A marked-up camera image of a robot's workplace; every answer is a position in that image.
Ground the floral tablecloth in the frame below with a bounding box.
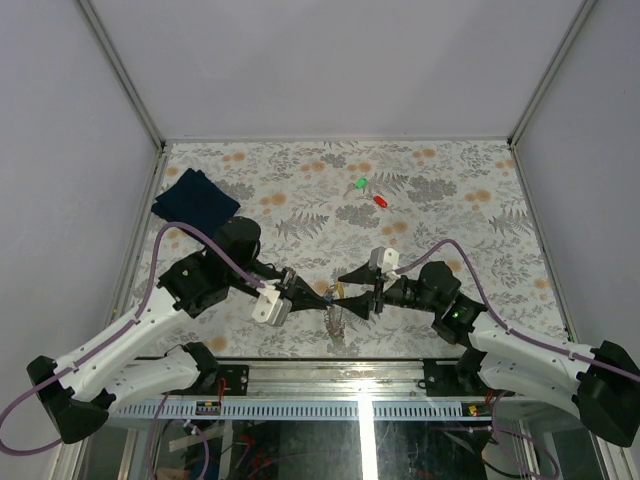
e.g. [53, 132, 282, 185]
[146, 140, 567, 358]

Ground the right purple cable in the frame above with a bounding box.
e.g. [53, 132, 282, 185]
[392, 238, 640, 381]

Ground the red capped key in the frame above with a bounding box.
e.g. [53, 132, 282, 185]
[373, 195, 388, 208]

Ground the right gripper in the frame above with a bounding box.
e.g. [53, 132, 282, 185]
[333, 260, 442, 321]

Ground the dark blue folded cloth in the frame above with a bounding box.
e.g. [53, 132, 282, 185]
[151, 168, 240, 238]

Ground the corner frame post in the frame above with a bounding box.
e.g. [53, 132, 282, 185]
[73, 0, 166, 152]
[507, 0, 599, 148]

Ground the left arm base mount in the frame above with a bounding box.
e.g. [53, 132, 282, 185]
[198, 364, 250, 398]

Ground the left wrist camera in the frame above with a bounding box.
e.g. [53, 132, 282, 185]
[252, 288, 292, 327]

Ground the right corner frame post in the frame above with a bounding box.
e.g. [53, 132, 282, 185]
[507, 0, 599, 148]

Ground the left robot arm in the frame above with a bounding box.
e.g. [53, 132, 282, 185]
[27, 217, 330, 444]

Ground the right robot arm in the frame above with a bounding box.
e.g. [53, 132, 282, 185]
[336, 261, 639, 447]

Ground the keyring chain with tags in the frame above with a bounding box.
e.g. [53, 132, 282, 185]
[322, 284, 349, 346]

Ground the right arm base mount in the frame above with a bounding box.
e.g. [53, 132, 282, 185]
[416, 358, 466, 397]

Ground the aluminium front rail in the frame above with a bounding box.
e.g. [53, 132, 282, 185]
[105, 351, 492, 403]

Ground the left corner frame post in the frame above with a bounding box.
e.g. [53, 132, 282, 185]
[73, 0, 166, 152]

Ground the white slotted cable duct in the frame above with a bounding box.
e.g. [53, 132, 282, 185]
[114, 398, 490, 421]

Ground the green capped key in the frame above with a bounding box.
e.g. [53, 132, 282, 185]
[344, 177, 368, 197]

